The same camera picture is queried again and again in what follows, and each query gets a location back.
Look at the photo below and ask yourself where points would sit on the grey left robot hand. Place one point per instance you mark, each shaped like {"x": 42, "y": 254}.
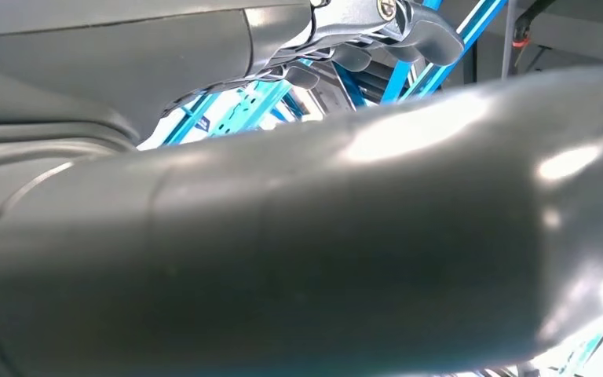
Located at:
{"x": 332, "y": 234}

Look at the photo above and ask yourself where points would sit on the blue metal shelf rack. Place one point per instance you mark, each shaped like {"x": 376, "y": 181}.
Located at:
{"x": 244, "y": 109}

